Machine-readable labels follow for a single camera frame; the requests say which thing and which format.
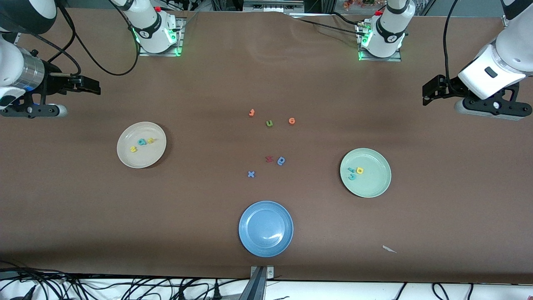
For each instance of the brown table cover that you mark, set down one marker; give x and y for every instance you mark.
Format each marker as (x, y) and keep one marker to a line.
(266, 75)

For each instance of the blue letter a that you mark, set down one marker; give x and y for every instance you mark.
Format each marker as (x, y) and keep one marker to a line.
(284, 160)

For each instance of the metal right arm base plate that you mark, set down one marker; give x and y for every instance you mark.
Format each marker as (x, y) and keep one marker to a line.
(160, 54)

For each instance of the orange letter t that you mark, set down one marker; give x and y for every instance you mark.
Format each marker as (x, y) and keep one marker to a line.
(251, 112)

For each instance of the aluminium frame corner bracket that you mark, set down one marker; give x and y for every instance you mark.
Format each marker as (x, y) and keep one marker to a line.
(505, 21)

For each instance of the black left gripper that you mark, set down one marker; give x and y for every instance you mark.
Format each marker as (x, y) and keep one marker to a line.
(450, 87)

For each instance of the blue plate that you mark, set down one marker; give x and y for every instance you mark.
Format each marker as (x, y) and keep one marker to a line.
(265, 229)

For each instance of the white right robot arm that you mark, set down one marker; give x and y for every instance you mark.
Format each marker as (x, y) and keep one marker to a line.
(152, 25)

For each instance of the orange dried plant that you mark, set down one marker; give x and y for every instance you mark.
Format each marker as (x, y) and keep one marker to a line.
(362, 3)

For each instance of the grey metal device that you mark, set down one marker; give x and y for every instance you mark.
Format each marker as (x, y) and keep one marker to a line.
(272, 5)

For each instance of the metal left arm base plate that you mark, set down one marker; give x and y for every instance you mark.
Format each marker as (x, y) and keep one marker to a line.
(381, 59)

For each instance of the pale green plate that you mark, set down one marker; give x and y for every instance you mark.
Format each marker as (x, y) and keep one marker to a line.
(372, 183)

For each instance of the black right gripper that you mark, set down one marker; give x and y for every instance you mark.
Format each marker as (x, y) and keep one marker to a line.
(54, 81)

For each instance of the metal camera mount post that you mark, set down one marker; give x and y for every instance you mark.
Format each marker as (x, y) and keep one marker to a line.
(256, 287)

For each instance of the beige brown plate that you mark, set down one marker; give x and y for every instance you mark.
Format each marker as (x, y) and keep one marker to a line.
(143, 158)

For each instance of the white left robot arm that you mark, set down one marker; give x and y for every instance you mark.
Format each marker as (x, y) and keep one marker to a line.
(389, 33)

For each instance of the white paper scrap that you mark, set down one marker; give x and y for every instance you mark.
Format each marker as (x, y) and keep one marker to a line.
(389, 249)

